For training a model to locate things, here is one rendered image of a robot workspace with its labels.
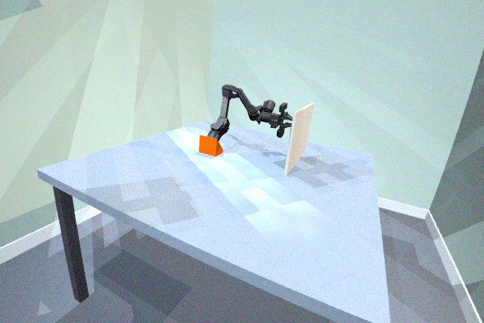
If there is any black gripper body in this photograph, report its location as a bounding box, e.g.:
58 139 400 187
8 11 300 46
268 102 287 138

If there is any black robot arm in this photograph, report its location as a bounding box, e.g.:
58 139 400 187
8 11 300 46
207 84 279 141

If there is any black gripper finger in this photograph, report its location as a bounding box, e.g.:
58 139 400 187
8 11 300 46
282 122 292 130
284 112 293 121

